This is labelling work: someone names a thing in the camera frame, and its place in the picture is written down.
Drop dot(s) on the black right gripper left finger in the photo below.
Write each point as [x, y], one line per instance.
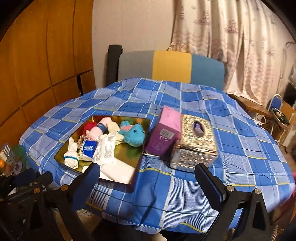
[81, 187]

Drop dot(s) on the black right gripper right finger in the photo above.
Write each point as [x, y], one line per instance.
[212, 186]

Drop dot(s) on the white sock blue band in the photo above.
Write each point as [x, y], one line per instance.
[71, 159]

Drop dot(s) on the blue tissue packet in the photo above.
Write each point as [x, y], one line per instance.
[88, 149]

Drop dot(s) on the brown knitted scrunchie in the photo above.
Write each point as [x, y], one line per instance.
[80, 142]

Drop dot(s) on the pink fuzzy sock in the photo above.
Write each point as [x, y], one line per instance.
[98, 130]

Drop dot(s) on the red plush item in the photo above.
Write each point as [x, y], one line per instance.
[89, 125]

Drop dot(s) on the cream bow cloth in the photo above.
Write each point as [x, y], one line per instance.
[113, 128]

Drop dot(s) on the teal pink plush toy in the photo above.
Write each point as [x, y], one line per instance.
[133, 135]

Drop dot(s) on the blue plaid tablecloth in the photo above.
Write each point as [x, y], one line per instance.
[162, 198]

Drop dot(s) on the gold tray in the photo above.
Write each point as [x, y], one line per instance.
[124, 152]

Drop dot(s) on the pink cardboard box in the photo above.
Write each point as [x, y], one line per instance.
[166, 131]

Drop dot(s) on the wooden side table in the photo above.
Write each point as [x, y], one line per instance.
[250, 106]

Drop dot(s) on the blue folding chair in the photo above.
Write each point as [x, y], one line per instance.
[275, 102]

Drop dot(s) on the grey yellow blue sofa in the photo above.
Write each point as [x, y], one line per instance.
[172, 66]

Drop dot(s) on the beige patterned curtain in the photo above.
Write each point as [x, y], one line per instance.
[246, 36]

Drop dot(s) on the wooden wall cabinet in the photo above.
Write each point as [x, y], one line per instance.
[46, 59]

